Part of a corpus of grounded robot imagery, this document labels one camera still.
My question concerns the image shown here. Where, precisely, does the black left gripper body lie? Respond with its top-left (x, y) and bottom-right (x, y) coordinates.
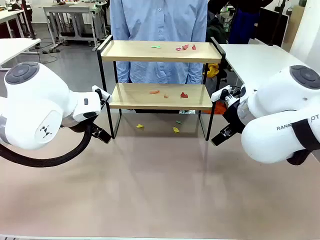
top-left (65, 116), bottom-right (101, 133)

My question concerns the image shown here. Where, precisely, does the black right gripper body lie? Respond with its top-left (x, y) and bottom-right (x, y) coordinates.
top-left (222, 98), bottom-right (247, 135)

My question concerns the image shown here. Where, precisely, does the two-tier wood metal shelf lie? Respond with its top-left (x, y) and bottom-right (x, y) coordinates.
top-left (96, 34), bottom-right (226, 142)

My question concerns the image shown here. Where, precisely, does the orange cloth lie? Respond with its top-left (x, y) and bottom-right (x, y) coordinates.
top-left (214, 101), bottom-right (228, 116)

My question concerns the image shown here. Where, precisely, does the yellow cloth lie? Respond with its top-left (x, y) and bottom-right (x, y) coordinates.
top-left (207, 63), bottom-right (220, 79)

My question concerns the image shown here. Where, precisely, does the bystander in blue trousers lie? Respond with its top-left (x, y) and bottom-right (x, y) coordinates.
top-left (208, 0), bottom-right (275, 45)

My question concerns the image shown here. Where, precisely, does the white side table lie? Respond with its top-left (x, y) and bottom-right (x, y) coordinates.
top-left (0, 37), bottom-right (42, 72)

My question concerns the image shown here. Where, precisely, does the cardboard box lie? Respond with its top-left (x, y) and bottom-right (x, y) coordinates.
top-left (283, 4), bottom-right (306, 54)

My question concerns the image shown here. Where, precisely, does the person in blue shirt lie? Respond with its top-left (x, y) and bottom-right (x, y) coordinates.
top-left (109, 0), bottom-right (209, 85)

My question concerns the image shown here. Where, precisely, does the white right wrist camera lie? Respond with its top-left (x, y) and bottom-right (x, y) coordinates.
top-left (210, 85), bottom-right (241, 106)

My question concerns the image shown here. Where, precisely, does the left arm black cable sleeve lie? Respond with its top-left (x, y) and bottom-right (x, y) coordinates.
top-left (0, 121), bottom-right (94, 168)

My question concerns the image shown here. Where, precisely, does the arm black cable sleeve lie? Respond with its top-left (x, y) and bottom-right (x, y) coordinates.
top-left (0, 121), bottom-right (94, 168)
top-left (286, 118), bottom-right (320, 166)

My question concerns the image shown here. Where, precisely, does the right arm black cable sleeve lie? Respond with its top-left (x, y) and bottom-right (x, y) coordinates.
top-left (286, 118), bottom-right (320, 166)

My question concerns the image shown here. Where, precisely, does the white frame workbench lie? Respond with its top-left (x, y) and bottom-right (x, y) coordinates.
top-left (42, 4), bottom-right (109, 52)

